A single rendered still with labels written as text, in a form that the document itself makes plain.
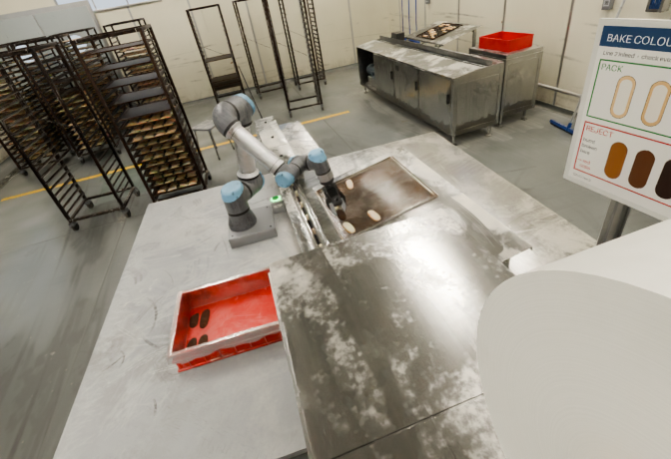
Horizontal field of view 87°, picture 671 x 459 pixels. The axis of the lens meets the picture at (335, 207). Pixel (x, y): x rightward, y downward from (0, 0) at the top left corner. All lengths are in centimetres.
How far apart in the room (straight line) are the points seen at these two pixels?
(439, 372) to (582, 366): 51
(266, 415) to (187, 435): 24
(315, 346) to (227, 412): 63
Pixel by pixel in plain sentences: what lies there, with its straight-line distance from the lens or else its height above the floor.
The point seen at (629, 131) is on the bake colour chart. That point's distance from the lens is 117.
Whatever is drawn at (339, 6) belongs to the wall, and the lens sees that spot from 900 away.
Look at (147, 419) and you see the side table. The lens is 146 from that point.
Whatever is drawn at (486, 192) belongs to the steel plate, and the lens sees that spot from 207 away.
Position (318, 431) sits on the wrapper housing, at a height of 130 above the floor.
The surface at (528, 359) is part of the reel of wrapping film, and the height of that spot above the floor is 170.
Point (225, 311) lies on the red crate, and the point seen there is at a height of 82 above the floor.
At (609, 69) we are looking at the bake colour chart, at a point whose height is 161.
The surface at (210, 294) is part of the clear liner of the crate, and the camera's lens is 163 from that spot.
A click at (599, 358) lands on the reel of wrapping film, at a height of 175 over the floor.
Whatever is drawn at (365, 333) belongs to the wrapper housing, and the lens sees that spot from 76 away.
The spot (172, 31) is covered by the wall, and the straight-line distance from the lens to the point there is 861.
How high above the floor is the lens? 191
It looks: 33 degrees down
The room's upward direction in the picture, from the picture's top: 10 degrees counter-clockwise
